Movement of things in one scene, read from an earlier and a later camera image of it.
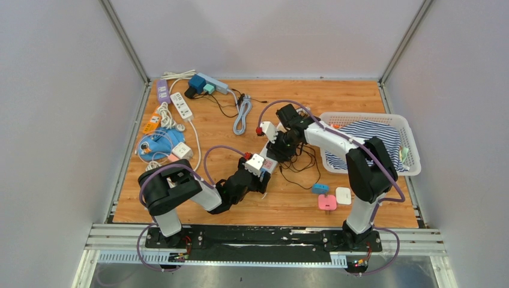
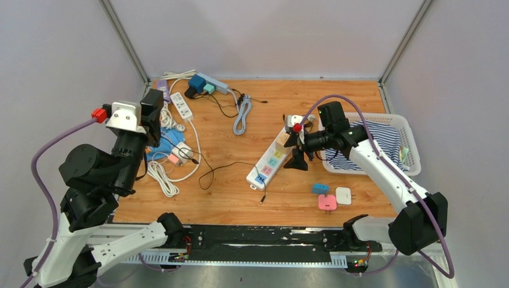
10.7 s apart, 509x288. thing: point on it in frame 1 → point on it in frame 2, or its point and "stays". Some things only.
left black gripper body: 254,185 → 131,147
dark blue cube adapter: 197,83 stays
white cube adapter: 183,151 stays
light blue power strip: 219,86 stays
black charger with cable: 281,153 → 192,160
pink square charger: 328,203 stays
